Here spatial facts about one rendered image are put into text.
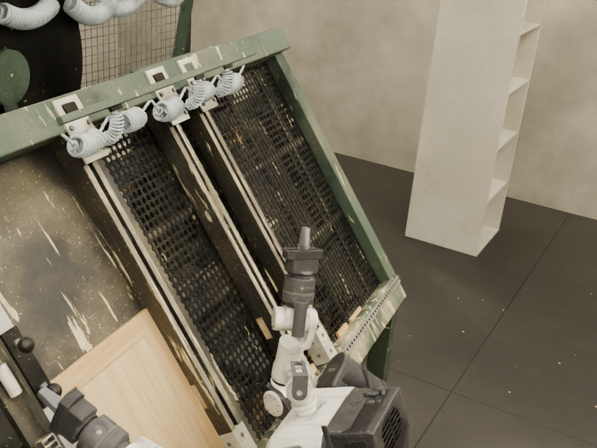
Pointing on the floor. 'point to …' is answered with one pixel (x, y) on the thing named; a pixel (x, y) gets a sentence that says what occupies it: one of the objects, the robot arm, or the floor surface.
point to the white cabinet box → (472, 120)
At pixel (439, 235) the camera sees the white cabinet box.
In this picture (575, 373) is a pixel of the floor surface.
